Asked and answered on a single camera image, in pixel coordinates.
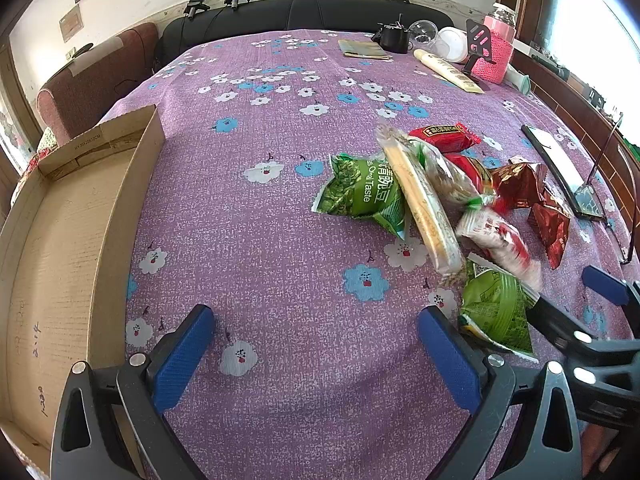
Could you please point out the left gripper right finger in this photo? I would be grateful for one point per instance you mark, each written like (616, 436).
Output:
(544, 443)

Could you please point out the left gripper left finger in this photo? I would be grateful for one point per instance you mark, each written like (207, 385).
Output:
(88, 441)

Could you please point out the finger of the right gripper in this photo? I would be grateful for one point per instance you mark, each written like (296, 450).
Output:
(619, 292)
(561, 329)

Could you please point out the dark green snack bag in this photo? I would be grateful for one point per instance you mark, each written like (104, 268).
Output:
(494, 308)

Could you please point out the white red snack packet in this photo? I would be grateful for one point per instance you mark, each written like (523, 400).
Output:
(502, 243)

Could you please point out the red foil snack bag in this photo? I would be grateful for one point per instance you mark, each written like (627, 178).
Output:
(523, 186)

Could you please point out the beige wafer snack pack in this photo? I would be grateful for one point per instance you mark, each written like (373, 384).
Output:
(427, 212)

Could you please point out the green peas snack bag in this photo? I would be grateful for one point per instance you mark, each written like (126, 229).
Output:
(363, 189)

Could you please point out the black smartphone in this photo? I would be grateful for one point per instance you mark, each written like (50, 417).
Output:
(580, 195)

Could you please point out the cardboard tray box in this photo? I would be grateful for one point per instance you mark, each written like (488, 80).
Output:
(66, 247)

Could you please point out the purple floral tablecloth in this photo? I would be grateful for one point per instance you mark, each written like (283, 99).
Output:
(316, 370)

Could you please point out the red bar snack pack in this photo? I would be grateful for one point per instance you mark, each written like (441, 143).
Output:
(448, 138)

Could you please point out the cream lotion tube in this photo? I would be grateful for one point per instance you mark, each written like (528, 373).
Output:
(447, 71)

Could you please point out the black phone stand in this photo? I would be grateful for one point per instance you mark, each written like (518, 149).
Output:
(479, 45)

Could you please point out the pink sleeved bottle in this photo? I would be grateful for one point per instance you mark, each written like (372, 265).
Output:
(501, 23)

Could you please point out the white round jar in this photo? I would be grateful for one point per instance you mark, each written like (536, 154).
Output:
(452, 44)

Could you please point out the clear plastic cup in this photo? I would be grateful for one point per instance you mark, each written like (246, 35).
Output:
(422, 35)

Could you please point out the maroon armchair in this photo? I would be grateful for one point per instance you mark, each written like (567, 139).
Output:
(77, 96)

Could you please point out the black pen cup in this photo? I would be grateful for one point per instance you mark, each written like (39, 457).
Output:
(393, 37)

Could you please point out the small olive notebook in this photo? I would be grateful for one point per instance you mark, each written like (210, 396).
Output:
(362, 49)

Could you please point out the black leather sofa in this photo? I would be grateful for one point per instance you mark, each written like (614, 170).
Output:
(269, 15)

